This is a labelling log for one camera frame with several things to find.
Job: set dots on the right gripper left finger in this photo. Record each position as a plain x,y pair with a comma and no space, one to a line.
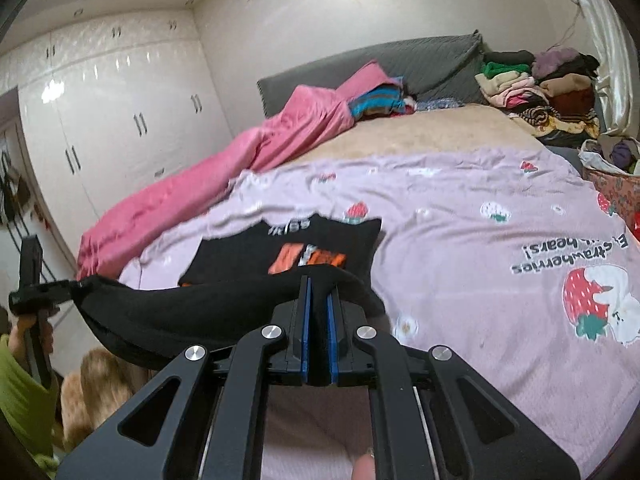
202,417

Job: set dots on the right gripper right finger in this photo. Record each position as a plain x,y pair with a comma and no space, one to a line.
432,415

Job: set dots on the black IKISS t-shirt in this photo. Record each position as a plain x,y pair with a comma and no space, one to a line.
232,286

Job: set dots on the striped colourful folded clothes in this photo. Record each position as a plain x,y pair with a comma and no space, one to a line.
385,100

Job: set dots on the pile of folded clothes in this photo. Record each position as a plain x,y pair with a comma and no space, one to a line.
552,93

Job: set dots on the left hand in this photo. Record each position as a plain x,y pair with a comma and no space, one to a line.
20,338

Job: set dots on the right hand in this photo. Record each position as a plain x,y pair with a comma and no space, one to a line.
364,466

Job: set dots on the green sleeve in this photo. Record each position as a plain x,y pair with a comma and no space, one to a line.
29,408

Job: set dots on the lilac strawberry print blanket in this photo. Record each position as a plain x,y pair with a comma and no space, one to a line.
507,257

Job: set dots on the white wardrobe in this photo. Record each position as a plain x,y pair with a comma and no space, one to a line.
110,106

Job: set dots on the pink quilt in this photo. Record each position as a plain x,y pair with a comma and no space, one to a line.
310,117

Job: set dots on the beige bed sheet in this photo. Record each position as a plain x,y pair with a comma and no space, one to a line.
461,129

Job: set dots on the floral laundry basket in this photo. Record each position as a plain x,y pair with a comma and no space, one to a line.
611,163

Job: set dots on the grey headboard cover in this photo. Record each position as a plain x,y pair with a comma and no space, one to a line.
430,68

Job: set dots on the cream satin curtain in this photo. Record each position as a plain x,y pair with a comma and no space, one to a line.
618,75

